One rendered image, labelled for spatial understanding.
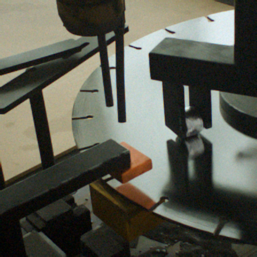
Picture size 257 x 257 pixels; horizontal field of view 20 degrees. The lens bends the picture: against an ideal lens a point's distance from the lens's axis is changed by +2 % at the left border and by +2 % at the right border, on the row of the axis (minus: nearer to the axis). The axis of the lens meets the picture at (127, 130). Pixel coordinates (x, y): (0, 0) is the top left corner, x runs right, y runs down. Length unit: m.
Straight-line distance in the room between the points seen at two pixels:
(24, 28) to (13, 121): 0.30
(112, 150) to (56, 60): 0.27
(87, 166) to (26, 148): 0.46
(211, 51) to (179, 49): 0.02
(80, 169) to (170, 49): 0.10
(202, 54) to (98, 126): 0.10
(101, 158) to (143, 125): 0.09
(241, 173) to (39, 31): 0.77
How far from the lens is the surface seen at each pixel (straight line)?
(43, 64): 0.67
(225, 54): 0.44
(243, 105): 0.50
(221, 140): 0.48
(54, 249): 0.45
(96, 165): 0.41
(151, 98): 0.53
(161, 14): 1.19
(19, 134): 0.90
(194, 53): 0.45
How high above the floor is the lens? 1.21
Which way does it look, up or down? 32 degrees down
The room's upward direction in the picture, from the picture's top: 6 degrees counter-clockwise
